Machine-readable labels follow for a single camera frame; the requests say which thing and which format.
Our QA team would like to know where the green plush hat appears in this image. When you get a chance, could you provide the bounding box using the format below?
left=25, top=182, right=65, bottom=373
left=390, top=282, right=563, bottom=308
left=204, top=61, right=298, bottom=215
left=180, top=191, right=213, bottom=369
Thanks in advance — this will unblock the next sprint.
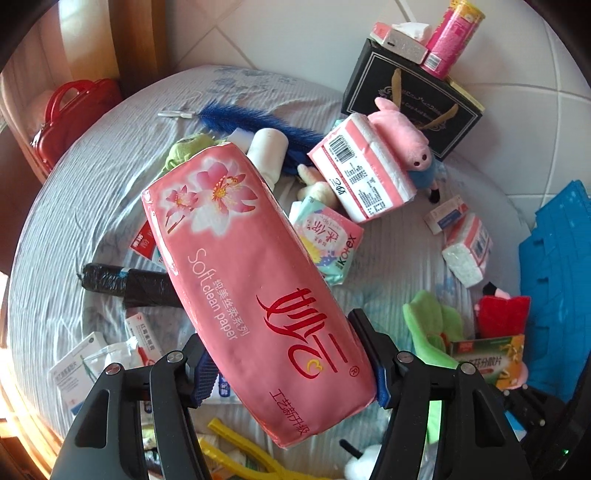
left=403, top=290, right=465, bottom=369

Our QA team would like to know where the black gift bag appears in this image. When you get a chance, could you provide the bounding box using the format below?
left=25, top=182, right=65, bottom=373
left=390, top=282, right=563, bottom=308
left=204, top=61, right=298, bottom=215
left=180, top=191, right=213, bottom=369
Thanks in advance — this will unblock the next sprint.
left=342, top=39, right=484, bottom=160

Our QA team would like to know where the green cloth pouch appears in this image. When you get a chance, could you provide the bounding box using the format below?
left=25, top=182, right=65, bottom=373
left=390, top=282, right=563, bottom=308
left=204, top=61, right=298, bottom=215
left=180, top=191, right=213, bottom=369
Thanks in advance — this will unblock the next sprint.
left=159, top=133, right=222, bottom=177

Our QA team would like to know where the red white medicine box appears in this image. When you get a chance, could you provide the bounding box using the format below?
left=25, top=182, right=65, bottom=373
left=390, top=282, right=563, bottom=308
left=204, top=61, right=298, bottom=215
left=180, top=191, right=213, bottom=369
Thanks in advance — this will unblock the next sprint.
left=129, top=221, right=164, bottom=267

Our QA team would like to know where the blue plastic crate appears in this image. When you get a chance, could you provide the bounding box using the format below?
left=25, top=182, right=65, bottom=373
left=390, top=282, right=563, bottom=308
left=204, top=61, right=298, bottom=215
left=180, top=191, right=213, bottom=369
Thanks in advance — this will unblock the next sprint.
left=519, top=180, right=590, bottom=401

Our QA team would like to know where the pink soft tissue pack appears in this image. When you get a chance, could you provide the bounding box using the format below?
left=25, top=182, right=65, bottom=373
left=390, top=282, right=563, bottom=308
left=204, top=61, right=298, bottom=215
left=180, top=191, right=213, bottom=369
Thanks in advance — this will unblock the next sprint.
left=142, top=143, right=377, bottom=448

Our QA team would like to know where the white plush toy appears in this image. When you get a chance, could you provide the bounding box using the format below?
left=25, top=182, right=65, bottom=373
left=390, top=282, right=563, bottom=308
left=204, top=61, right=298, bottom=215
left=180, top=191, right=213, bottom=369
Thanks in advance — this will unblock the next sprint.
left=339, top=439, right=382, bottom=480

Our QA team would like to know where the small tissue packet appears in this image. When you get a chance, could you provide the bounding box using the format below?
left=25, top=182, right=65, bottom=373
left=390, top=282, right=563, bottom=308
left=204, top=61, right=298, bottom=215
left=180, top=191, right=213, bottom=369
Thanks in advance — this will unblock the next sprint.
left=442, top=213, right=493, bottom=288

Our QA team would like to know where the red ointment box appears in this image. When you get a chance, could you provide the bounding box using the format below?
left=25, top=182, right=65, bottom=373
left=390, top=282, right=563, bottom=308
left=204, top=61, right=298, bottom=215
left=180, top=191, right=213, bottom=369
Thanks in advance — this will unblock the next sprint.
left=125, top=313, right=162, bottom=366

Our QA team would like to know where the white green medicine box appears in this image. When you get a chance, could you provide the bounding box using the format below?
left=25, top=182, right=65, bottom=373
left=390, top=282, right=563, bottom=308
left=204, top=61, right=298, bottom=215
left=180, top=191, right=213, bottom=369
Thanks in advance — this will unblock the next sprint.
left=49, top=332, right=107, bottom=415

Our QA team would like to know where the Kotex pad pack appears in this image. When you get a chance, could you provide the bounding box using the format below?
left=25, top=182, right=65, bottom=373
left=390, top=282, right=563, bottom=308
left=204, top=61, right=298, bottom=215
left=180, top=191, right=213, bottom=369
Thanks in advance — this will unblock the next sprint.
left=288, top=197, right=363, bottom=285

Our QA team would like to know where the black garbage bag roll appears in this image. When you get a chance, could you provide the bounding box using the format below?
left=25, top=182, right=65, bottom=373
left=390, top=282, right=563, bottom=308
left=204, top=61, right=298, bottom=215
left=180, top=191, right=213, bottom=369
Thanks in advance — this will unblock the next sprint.
left=78, top=263, right=183, bottom=309

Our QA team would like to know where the red handbag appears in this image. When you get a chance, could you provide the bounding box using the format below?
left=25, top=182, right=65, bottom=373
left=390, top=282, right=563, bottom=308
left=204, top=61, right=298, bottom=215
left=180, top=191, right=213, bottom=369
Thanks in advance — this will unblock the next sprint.
left=31, top=79, right=122, bottom=171

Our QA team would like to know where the small pink white box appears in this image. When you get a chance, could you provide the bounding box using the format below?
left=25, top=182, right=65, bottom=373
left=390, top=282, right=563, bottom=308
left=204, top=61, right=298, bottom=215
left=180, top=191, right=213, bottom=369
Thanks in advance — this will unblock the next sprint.
left=369, top=22, right=433, bottom=65

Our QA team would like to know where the white bottle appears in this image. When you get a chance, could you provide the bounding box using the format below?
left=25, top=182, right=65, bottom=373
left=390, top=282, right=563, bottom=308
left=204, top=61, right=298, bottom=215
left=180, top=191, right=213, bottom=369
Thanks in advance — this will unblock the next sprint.
left=246, top=128, right=288, bottom=190

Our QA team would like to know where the small white blue box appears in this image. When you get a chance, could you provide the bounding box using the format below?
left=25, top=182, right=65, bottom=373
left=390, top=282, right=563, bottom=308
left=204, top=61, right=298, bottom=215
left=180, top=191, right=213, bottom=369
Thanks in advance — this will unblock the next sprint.
left=424, top=195, right=469, bottom=235

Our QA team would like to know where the pink white tissue bundle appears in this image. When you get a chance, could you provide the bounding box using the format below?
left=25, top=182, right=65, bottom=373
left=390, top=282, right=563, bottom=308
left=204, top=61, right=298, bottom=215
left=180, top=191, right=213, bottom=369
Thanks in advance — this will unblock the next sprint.
left=308, top=113, right=417, bottom=224

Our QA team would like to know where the pink pig plush blue shirt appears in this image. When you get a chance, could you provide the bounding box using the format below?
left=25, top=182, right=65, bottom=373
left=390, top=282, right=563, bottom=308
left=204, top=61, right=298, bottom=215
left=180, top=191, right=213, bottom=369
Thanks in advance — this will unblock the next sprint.
left=369, top=97, right=441, bottom=204

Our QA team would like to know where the pink pig plush red dress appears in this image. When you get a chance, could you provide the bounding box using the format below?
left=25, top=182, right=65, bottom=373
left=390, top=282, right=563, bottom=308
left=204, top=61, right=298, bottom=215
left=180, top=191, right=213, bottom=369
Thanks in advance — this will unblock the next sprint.
left=474, top=282, right=531, bottom=339

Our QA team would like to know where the green orange medicine box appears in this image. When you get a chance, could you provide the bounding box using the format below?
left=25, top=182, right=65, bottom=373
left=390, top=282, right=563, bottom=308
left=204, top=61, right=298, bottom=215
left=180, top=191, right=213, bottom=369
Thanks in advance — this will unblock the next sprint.
left=449, top=334, right=529, bottom=390

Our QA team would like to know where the pink cylindrical can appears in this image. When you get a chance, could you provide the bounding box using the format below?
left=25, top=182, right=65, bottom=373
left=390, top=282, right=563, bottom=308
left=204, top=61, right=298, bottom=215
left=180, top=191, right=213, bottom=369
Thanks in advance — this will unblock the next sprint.
left=422, top=1, right=486, bottom=80

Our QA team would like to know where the blue feather duster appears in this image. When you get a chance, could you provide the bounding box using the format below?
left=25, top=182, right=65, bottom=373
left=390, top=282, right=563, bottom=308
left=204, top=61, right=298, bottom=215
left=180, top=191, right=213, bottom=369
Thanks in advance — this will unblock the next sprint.
left=158, top=101, right=324, bottom=175

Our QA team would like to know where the yellow plastic clip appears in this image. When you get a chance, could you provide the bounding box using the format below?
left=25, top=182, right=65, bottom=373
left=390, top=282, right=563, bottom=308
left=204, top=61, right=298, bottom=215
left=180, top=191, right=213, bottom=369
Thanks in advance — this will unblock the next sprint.
left=197, top=418, right=318, bottom=480

